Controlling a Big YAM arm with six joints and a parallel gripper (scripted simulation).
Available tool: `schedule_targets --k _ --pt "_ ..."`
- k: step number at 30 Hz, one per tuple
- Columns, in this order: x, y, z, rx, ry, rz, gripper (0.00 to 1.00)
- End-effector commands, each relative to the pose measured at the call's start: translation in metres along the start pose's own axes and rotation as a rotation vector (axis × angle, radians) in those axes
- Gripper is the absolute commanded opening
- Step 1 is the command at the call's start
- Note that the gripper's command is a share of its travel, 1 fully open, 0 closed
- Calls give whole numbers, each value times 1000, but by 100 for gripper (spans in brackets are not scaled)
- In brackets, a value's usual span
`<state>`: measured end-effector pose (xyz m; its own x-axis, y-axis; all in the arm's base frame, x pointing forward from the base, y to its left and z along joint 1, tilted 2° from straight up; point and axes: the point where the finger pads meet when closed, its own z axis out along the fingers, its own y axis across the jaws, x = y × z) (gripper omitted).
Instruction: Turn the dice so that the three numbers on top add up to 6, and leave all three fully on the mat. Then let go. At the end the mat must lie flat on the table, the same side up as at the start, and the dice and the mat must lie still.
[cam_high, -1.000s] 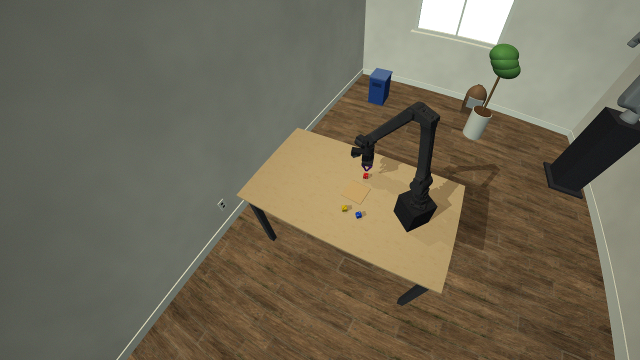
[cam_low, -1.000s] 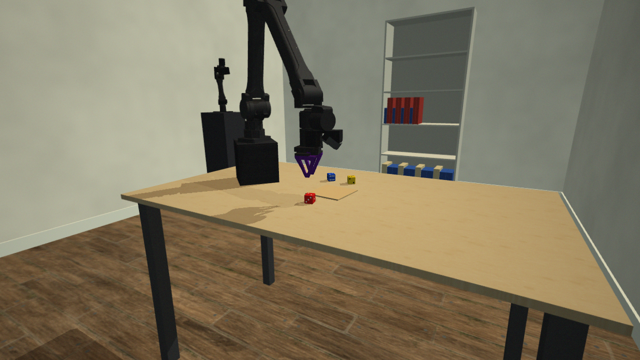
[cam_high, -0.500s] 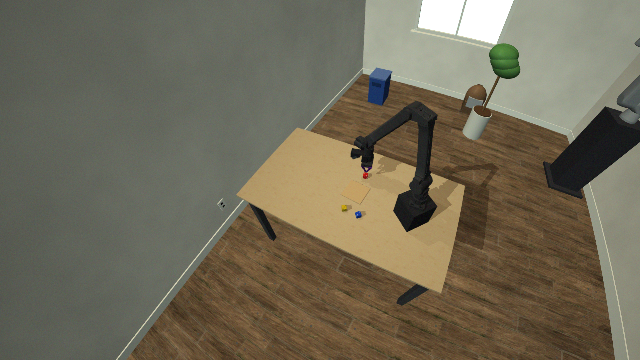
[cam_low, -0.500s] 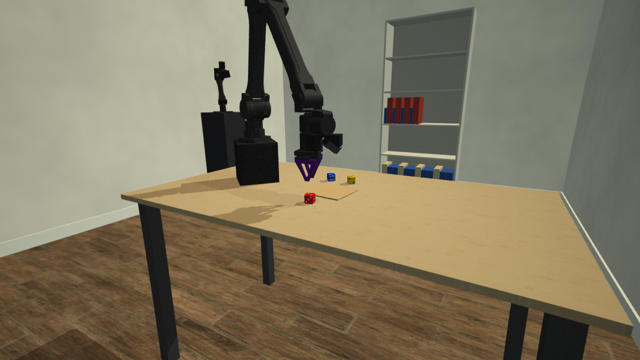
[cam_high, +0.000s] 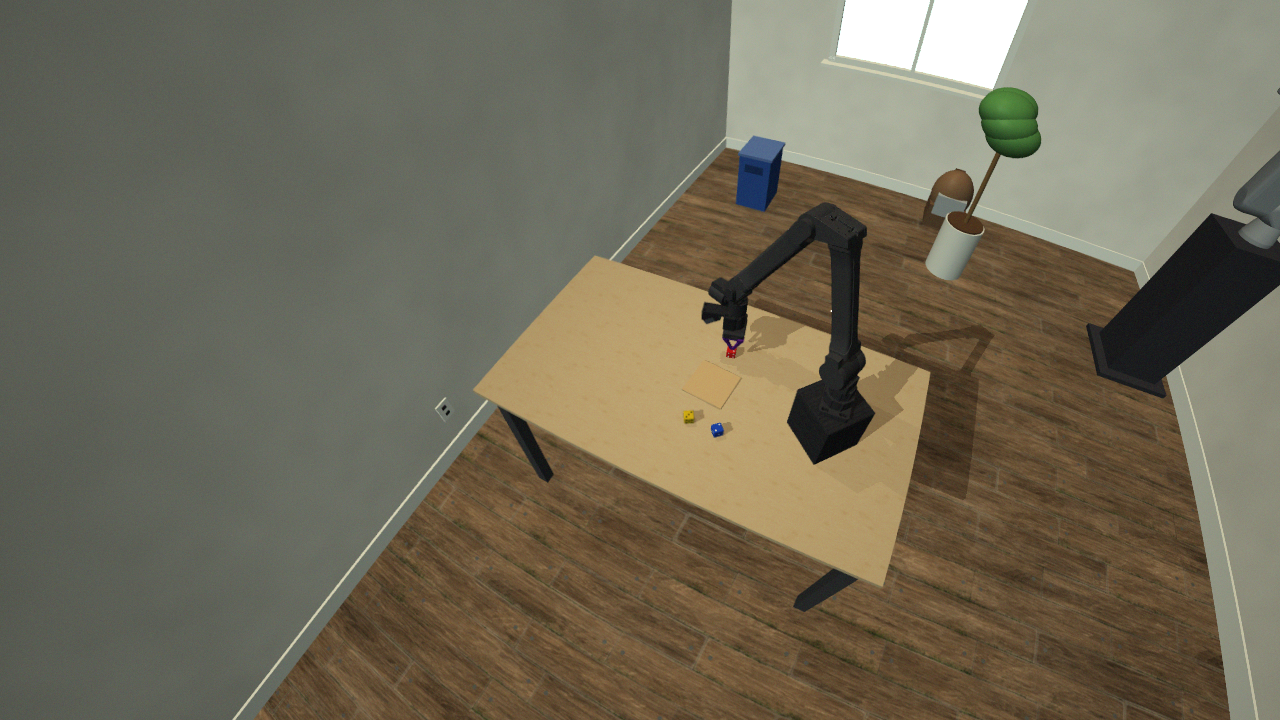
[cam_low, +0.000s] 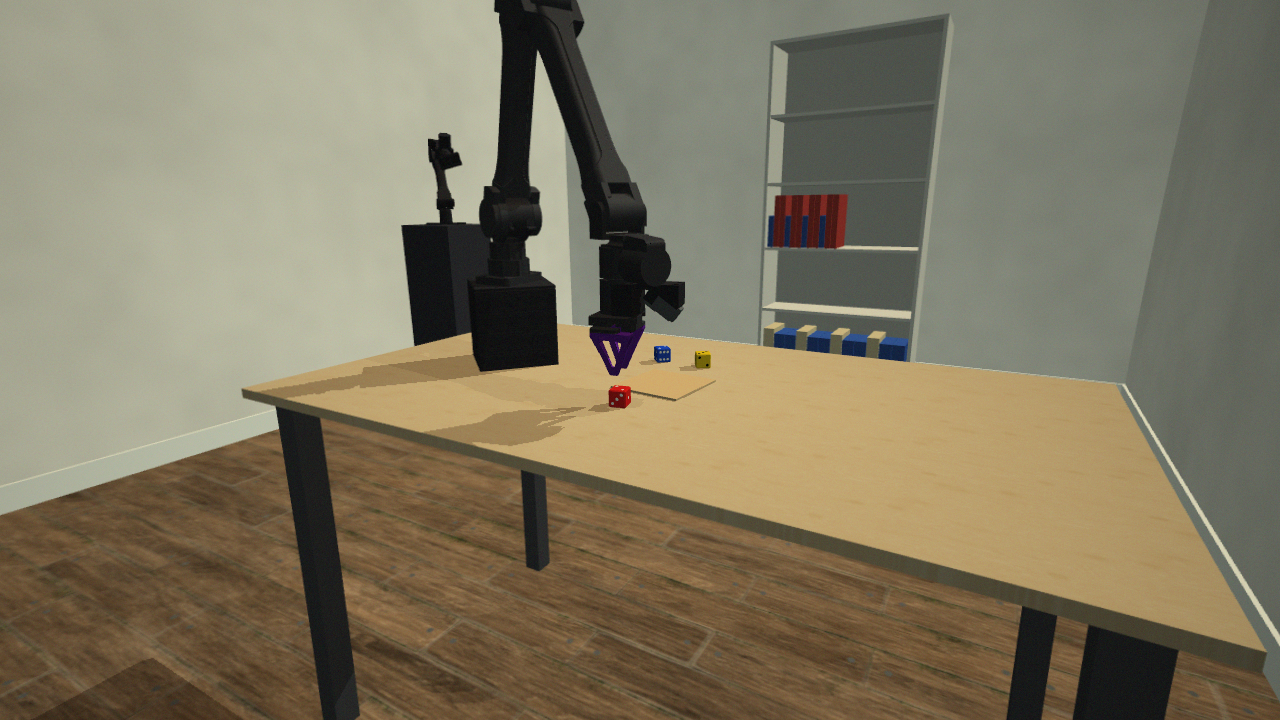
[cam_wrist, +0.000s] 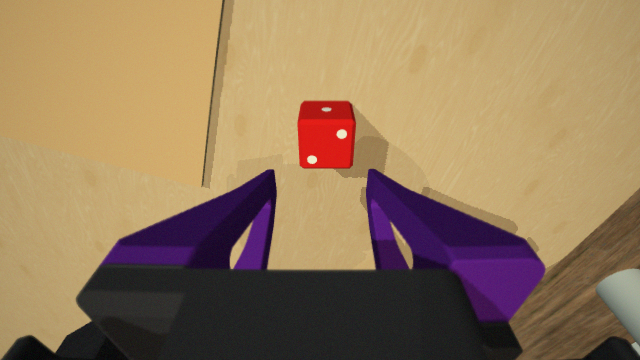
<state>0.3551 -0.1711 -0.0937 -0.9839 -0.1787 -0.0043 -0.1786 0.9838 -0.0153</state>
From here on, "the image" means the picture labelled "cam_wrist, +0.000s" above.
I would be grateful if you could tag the tan square mat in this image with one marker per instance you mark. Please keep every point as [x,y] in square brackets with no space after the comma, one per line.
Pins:
[124,82]

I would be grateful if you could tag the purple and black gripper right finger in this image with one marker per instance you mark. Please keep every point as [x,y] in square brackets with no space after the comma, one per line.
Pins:
[498,269]

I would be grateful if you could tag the red dice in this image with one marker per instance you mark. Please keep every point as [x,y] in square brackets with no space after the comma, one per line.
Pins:
[326,134]

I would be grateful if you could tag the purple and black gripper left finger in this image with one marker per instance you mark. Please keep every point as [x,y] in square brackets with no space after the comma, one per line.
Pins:
[202,237]

